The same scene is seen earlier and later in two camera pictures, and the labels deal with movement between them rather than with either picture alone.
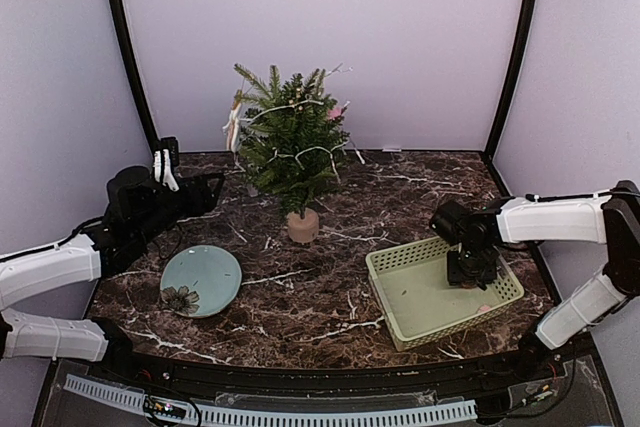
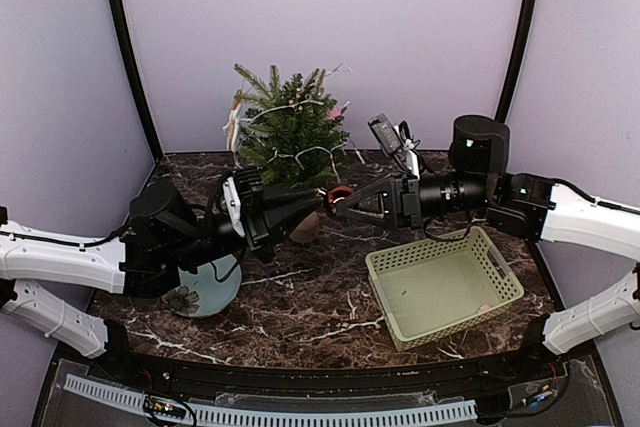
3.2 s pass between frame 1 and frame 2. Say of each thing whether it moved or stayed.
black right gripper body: moved
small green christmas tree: stayed
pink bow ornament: stayed
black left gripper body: moved
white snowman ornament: stayed
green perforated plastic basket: stayed
